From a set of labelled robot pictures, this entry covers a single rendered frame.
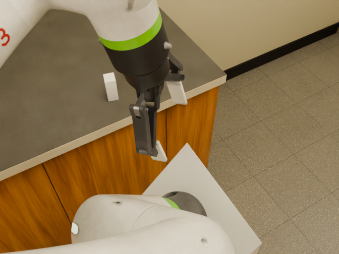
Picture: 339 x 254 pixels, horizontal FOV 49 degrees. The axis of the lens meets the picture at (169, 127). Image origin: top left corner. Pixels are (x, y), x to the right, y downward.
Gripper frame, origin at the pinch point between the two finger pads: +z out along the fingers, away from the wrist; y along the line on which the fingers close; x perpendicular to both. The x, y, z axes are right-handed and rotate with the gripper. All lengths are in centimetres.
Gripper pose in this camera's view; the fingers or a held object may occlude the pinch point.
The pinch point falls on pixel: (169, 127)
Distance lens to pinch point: 73.3
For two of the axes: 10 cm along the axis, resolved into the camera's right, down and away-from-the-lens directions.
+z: 2.1, 5.4, 8.1
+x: 9.3, 1.4, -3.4
